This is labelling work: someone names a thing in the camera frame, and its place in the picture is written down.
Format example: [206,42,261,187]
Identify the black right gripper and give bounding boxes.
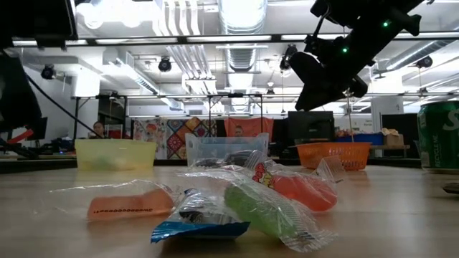
[288,34,382,112]

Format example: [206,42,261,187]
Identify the red candy clear wrapper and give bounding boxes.
[243,149,346,213]

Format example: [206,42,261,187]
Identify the black candy bar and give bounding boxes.
[224,150,254,166]
[441,181,459,195]
[195,157,230,168]

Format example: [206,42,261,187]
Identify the green candy clear wrapper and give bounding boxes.
[177,168,338,254]

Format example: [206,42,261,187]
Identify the blue white candy bar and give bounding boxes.
[150,188,251,244]

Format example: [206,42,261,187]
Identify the orange candy clear wrapper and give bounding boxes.
[49,178,182,221]

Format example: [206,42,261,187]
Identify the black monitor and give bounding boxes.
[286,110,335,145]

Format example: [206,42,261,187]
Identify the black ceiling spotlight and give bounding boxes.
[279,43,299,72]
[40,64,57,80]
[415,55,434,69]
[157,56,173,73]

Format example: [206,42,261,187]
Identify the blue storage bin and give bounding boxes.
[335,133,385,146]

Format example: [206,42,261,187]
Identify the orange plastic basket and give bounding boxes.
[295,141,373,172]

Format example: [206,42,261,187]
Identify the cardboard box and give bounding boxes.
[382,128,405,147]

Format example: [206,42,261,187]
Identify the orange red cloth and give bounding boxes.
[224,117,275,139]

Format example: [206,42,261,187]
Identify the large black screen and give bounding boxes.
[380,113,420,158]

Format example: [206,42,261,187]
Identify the green soda can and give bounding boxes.
[417,100,459,170]

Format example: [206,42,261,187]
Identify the clear plastic basket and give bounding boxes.
[184,132,270,168]

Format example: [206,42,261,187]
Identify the colourful patterned quilt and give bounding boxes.
[132,116,218,161]

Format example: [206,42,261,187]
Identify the yellow plastic basket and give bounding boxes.
[74,138,158,172]

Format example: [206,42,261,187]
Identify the red angled bar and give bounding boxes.
[9,128,34,145]

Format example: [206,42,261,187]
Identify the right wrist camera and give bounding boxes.
[310,0,347,19]

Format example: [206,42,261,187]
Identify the silver ventilation duct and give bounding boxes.
[217,0,269,72]

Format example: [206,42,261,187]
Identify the thin black power cable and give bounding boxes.
[27,73,105,140]

